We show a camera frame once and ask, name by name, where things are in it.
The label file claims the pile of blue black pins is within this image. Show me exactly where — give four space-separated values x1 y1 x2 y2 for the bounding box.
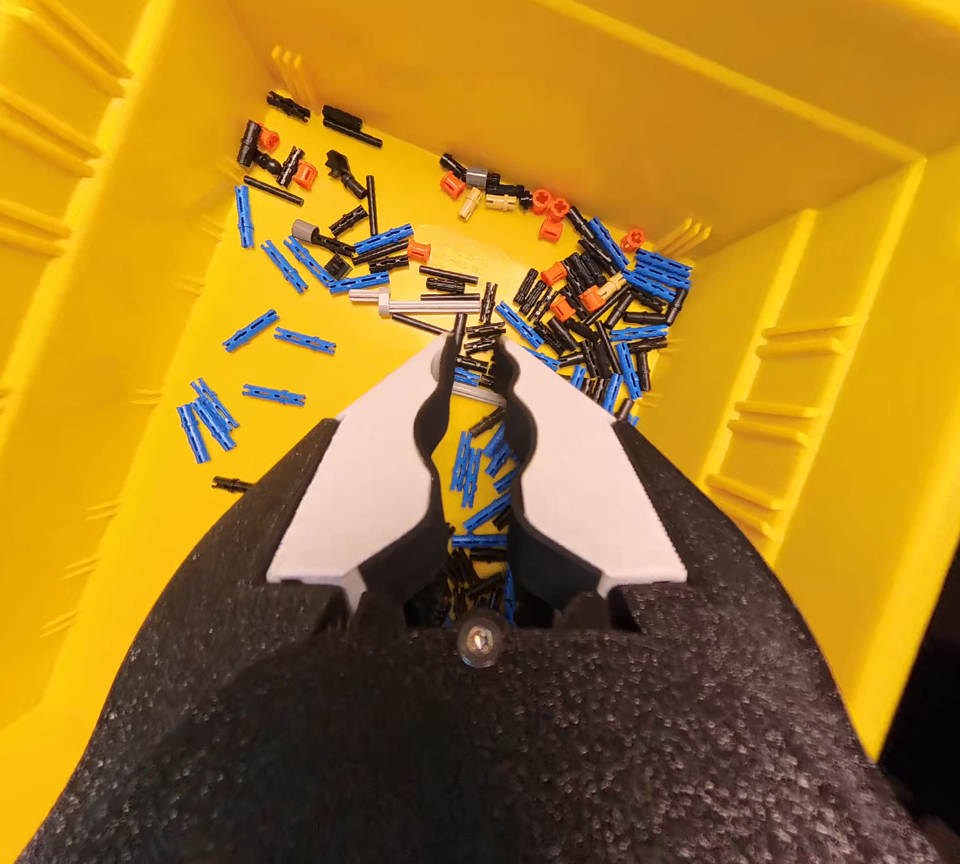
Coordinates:
176 90 695 625

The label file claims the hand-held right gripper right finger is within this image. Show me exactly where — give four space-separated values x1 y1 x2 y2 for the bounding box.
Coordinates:
492 336 690 608

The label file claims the yellow plastic bin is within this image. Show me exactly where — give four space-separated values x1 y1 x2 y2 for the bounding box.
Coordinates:
0 0 960 864

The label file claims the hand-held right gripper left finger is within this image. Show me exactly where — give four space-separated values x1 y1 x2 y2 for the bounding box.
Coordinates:
264 333 459 611

